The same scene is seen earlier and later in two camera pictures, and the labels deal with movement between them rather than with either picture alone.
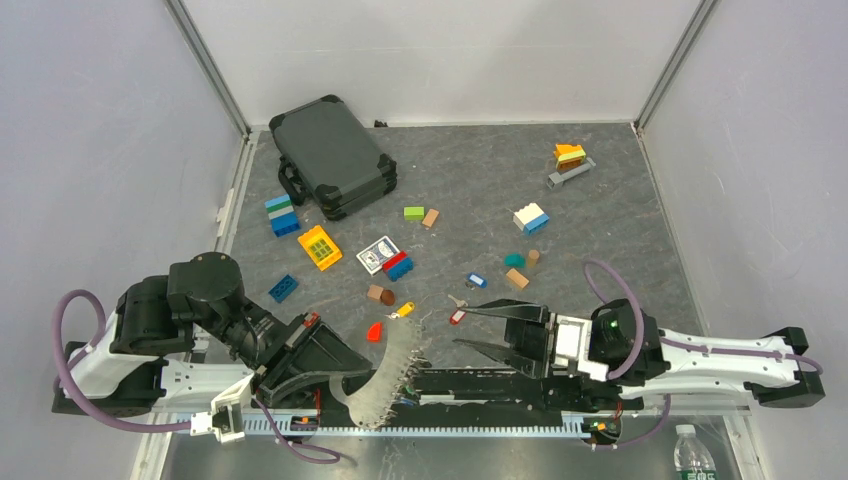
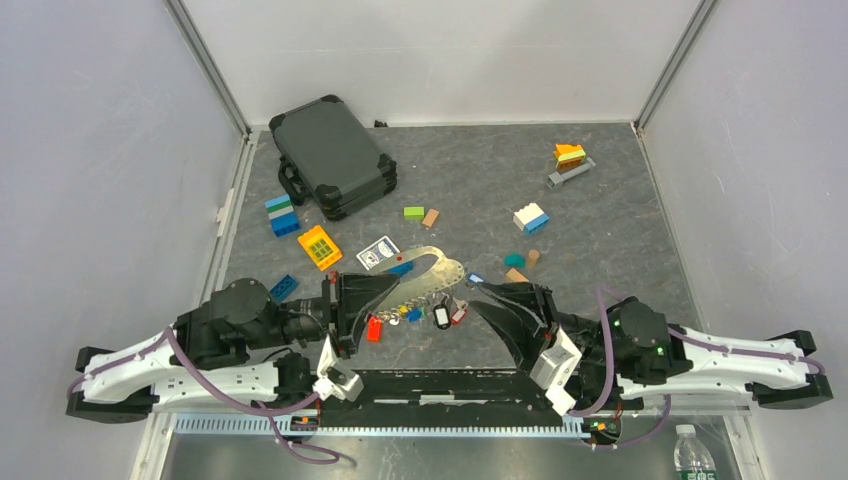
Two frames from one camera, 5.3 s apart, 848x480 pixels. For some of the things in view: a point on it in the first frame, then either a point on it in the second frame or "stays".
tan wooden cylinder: (533, 257) stays
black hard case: (329, 159) stays
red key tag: (457, 316) stays
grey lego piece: (557, 177) stays
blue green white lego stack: (283, 218) stays
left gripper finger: (327, 353) → (359, 292)
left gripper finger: (266, 395) → (357, 325)
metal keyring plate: (369, 404) → (439, 274)
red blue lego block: (398, 266) stays
